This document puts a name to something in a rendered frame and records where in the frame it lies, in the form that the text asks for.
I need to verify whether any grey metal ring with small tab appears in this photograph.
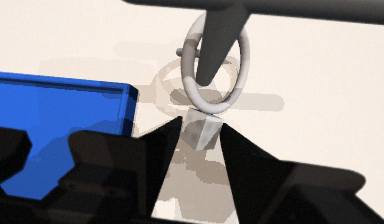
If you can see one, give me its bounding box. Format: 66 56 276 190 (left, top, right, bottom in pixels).
179 10 250 151

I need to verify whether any grey t-shaped metal stake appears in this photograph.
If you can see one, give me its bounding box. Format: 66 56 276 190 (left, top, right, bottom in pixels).
120 0 384 87

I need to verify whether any blue tray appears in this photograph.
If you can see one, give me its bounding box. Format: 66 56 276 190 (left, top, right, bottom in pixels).
0 71 138 200

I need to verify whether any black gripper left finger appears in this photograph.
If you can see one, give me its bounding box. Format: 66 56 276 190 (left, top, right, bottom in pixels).
68 116 183 216

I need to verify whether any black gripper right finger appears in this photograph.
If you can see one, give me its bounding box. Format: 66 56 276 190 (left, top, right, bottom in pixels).
219 123 366 224

